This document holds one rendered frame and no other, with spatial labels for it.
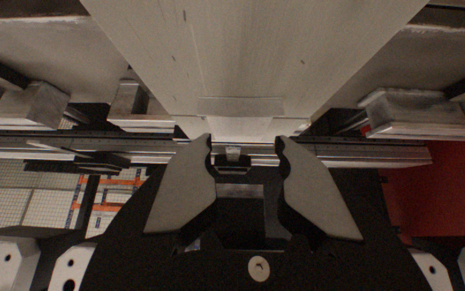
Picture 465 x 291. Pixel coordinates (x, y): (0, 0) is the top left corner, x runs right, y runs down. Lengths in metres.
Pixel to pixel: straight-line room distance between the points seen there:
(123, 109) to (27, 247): 0.25
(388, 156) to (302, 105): 0.62
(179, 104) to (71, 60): 0.27
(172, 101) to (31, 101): 0.38
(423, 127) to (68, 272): 0.64
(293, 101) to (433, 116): 0.38
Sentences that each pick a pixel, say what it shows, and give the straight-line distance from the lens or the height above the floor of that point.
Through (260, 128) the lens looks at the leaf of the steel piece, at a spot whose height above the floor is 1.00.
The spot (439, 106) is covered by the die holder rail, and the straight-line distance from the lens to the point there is 0.54.
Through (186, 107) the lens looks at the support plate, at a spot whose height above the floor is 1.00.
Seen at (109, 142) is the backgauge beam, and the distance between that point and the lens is 0.69.
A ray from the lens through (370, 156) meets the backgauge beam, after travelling 0.72.
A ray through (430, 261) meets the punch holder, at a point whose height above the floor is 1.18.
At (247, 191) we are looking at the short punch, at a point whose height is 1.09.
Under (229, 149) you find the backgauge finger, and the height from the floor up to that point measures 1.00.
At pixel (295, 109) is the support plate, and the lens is 0.19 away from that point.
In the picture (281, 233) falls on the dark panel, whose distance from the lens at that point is 0.84.
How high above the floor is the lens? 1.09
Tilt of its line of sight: 18 degrees down
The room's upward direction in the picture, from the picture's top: 179 degrees counter-clockwise
